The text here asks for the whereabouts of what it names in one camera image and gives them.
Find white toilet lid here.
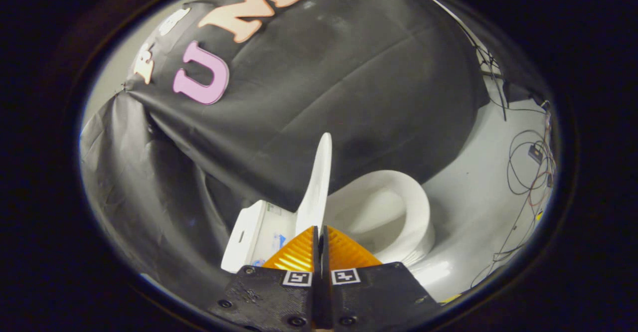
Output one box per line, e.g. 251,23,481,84
295,133,333,237

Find tangled floor cables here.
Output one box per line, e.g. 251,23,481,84
469,48,556,288

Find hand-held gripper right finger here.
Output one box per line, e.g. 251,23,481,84
321,226,442,329

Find black backdrop cloth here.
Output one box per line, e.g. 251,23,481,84
80,0,491,293

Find white ceramic toilet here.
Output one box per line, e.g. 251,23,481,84
221,170,435,274

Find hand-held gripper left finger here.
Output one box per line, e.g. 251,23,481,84
208,226,319,330

